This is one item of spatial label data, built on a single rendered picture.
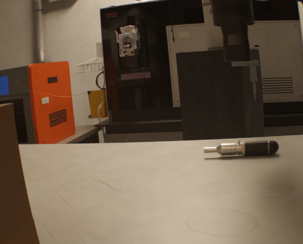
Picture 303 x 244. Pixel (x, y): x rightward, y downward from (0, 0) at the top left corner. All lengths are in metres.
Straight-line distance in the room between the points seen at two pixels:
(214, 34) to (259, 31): 0.81
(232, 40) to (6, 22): 3.60
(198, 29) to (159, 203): 1.71
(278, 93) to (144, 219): 1.75
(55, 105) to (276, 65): 1.22
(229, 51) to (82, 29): 3.02
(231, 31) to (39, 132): 1.35
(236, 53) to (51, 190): 0.37
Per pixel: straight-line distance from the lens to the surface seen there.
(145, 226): 0.42
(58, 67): 2.04
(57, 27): 3.71
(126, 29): 2.15
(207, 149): 0.68
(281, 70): 2.12
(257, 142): 0.67
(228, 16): 0.62
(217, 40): 1.33
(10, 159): 0.26
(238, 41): 0.62
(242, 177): 0.56
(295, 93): 2.13
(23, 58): 3.92
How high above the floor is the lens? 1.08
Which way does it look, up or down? 9 degrees down
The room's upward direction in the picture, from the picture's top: 5 degrees counter-clockwise
